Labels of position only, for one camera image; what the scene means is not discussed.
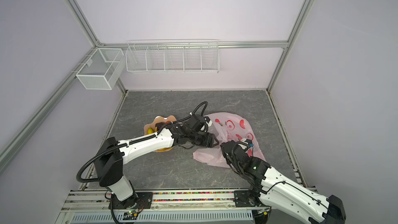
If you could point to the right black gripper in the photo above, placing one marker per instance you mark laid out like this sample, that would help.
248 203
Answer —
224 146

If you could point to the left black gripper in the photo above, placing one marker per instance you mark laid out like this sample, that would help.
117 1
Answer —
209 141

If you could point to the pink fruit-print plastic bag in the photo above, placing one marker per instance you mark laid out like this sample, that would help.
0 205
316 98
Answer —
227 127

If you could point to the tan scalloped fruit bowl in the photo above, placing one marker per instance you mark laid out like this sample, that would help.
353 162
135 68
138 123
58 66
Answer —
158 124

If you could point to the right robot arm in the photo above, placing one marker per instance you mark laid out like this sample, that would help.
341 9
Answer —
270 188

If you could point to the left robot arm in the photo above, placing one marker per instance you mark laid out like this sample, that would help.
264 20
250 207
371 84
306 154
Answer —
106 167

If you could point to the small white mesh basket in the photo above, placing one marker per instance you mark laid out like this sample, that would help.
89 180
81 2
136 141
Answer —
102 69

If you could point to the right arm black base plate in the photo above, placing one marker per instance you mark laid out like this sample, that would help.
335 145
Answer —
248 198

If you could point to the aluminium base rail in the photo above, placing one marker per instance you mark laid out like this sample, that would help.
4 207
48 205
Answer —
194 206

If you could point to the long white wire basket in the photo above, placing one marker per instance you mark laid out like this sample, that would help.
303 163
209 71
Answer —
172 56

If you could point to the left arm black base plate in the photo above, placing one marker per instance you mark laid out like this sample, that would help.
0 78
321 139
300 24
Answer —
141 200

